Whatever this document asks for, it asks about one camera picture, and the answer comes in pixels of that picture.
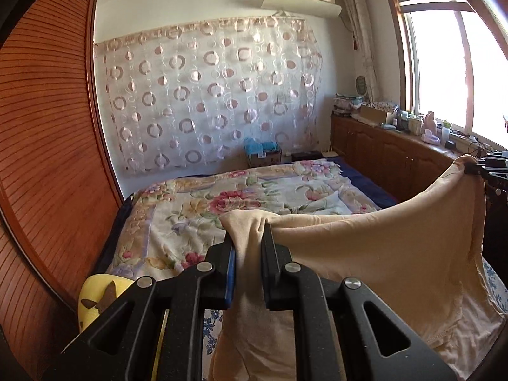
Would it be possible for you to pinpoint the wooden louvred wardrobe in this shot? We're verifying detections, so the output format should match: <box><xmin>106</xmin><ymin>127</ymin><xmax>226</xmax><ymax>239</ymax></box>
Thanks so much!
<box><xmin>0</xmin><ymin>0</ymin><xmax>124</xmax><ymax>366</ymax></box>

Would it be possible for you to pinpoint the open cardboard box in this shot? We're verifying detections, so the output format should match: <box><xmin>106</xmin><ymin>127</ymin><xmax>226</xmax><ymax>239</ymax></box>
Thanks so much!
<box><xmin>359</xmin><ymin>103</ymin><xmax>398</xmax><ymax>124</ymax></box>

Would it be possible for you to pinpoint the low wooden cabinet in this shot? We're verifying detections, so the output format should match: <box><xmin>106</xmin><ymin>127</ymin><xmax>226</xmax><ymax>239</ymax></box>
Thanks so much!
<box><xmin>330</xmin><ymin>113</ymin><xmax>489</xmax><ymax>211</ymax></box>

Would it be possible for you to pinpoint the white window curtain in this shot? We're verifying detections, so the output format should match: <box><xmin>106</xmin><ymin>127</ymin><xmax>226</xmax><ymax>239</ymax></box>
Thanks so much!
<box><xmin>340</xmin><ymin>0</ymin><xmax>378</xmax><ymax>102</ymax></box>

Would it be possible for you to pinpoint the cardboard box with blue cloth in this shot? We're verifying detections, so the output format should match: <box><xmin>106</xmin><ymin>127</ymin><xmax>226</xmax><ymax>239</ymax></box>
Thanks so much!
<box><xmin>243</xmin><ymin>138</ymin><xmax>283</xmax><ymax>168</ymax></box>

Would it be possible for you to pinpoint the stack of folded fabrics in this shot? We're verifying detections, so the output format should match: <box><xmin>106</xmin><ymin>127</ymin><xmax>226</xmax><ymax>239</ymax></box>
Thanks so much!
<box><xmin>332</xmin><ymin>94</ymin><xmax>364</xmax><ymax>117</ymax></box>

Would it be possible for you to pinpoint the pink bottle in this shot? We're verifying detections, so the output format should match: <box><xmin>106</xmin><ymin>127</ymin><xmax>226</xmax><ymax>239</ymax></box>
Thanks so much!
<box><xmin>421</xmin><ymin>111</ymin><xmax>441</xmax><ymax>144</ymax></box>

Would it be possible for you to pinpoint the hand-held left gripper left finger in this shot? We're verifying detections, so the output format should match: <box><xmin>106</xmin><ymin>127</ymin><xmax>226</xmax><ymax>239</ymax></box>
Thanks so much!
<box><xmin>42</xmin><ymin>228</ymin><xmax>238</xmax><ymax>381</ymax></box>

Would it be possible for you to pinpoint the colourful floral blanket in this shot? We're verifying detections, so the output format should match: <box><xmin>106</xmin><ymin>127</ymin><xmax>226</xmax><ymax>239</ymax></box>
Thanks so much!
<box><xmin>105</xmin><ymin>159</ymin><xmax>384</xmax><ymax>282</ymax></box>

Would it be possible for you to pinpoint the blue floral white cloth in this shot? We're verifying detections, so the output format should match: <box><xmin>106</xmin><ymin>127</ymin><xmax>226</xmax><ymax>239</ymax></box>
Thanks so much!
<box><xmin>202</xmin><ymin>257</ymin><xmax>508</xmax><ymax>381</ymax></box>

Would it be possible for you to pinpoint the wooden framed window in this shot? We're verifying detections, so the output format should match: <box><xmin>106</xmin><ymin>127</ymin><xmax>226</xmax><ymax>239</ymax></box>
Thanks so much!
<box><xmin>383</xmin><ymin>0</ymin><xmax>508</xmax><ymax>151</ymax></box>

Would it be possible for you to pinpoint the peach printed t-shirt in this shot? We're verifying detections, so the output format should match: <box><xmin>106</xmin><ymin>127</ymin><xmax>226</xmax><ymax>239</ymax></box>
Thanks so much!
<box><xmin>208</xmin><ymin>154</ymin><xmax>505</xmax><ymax>381</ymax></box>

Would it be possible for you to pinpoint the sheer circle-patterned curtain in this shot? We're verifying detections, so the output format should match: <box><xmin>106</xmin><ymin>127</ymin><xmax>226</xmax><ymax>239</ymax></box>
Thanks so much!
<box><xmin>93</xmin><ymin>16</ymin><xmax>323</xmax><ymax>175</ymax></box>

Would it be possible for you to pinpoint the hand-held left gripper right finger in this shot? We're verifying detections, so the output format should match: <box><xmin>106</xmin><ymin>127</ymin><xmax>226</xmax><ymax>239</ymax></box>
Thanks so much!
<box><xmin>260</xmin><ymin>222</ymin><xmax>457</xmax><ymax>381</ymax></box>

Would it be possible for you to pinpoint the yellow plush toy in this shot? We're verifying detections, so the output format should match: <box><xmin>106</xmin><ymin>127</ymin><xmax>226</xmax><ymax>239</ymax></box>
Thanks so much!
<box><xmin>78</xmin><ymin>273</ymin><xmax>137</xmax><ymax>332</ymax></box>

